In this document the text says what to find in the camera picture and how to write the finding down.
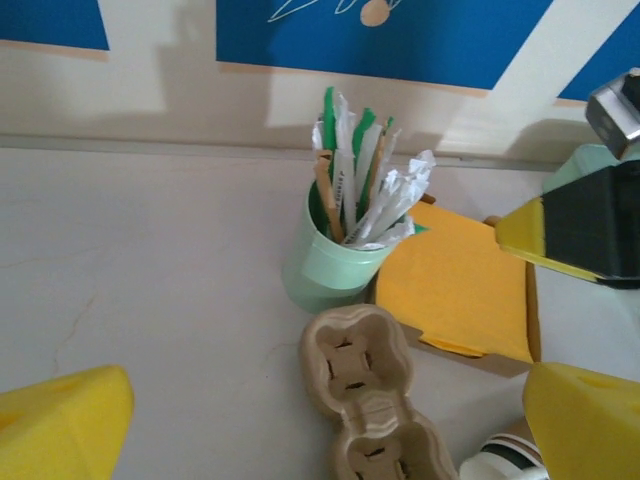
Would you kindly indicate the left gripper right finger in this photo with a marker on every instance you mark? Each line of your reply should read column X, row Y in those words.
column 590, row 430

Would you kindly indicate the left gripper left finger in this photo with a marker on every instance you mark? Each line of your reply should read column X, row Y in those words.
column 60, row 430

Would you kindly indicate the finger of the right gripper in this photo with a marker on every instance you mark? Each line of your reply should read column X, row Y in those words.
column 575, row 230

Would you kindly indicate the brown paper coffee cup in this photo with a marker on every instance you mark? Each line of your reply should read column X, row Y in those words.
column 515, row 425

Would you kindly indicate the black paper coffee cup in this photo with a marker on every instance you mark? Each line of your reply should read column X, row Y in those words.
column 480, row 460

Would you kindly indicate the brown pulp cup carrier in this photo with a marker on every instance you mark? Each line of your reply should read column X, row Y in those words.
column 360, row 360

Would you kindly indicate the mint green zip case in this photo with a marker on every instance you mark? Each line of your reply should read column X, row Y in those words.
column 575, row 165

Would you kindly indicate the yellow napkin stack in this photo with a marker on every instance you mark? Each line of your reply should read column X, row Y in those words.
column 450, row 280

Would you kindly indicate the wooden stirrer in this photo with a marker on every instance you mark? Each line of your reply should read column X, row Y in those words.
column 382, row 150
column 330, row 200

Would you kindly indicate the green white wrapped straw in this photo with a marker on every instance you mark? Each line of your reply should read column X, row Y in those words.
column 364, row 135
column 330, row 120

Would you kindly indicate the mint green utensil cup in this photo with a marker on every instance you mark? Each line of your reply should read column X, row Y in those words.
column 330, row 280

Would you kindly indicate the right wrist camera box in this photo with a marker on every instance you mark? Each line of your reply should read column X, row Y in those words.
column 615, row 115

